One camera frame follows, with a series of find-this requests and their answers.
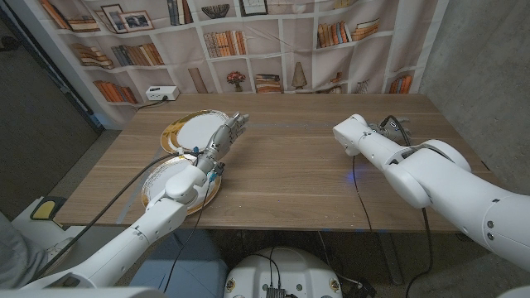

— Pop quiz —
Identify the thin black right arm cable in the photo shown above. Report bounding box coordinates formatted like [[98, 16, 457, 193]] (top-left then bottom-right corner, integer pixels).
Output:
[[351, 155, 373, 232]]

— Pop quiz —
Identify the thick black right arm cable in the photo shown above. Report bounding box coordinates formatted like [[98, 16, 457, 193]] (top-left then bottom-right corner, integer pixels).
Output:
[[378, 114, 434, 298]]

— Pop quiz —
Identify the white gold-rimmed plate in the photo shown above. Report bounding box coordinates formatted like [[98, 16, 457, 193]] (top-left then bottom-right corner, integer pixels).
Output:
[[160, 109, 232, 155], [141, 153, 223, 216]]

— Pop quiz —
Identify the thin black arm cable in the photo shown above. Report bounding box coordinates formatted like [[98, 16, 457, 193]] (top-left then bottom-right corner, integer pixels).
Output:
[[351, 155, 373, 232], [163, 175, 216, 293]]

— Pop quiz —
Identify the yellow and black foot pedal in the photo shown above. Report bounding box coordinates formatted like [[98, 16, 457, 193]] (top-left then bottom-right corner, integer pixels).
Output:
[[29, 196, 67, 221]]

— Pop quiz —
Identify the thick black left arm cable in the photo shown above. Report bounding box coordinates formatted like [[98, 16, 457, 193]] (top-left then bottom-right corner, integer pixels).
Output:
[[28, 151, 195, 282]]

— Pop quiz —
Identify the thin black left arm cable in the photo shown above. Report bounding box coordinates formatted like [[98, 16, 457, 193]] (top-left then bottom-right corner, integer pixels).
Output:
[[163, 175, 216, 293]]

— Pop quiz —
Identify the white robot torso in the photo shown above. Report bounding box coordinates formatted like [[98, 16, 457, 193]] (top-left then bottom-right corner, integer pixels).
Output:
[[223, 247, 344, 298]]

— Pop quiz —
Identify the black power strip cord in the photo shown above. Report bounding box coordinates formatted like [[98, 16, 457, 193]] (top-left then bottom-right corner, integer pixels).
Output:
[[136, 95, 170, 111]]

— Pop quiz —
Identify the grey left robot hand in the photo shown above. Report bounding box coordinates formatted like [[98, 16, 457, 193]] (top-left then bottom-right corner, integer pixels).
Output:
[[196, 111, 251, 174]]

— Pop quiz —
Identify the grey table leg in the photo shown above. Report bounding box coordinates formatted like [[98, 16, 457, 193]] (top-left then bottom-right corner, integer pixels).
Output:
[[378, 232, 405, 286]]

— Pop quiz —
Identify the black torso cable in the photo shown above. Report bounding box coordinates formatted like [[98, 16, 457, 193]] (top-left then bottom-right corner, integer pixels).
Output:
[[242, 247, 283, 289]]

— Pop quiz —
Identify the person in grey trousers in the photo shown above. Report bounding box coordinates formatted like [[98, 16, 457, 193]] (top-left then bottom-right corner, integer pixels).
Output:
[[0, 214, 78, 290]]

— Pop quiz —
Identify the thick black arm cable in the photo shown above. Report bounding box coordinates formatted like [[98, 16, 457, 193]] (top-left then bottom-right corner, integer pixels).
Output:
[[378, 114, 434, 298], [28, 151, 195, 282]]

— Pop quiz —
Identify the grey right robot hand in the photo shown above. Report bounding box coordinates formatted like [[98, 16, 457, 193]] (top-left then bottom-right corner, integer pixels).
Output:
[[367, 117, 414, 146]]

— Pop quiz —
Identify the white power strip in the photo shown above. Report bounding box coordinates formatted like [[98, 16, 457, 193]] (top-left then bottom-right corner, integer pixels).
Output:
[[145, 85, 181, 102]]

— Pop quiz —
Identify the printed bookshelf backdrop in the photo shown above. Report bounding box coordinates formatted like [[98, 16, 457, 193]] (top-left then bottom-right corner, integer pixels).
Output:
[[6, 0, 451, 130]]

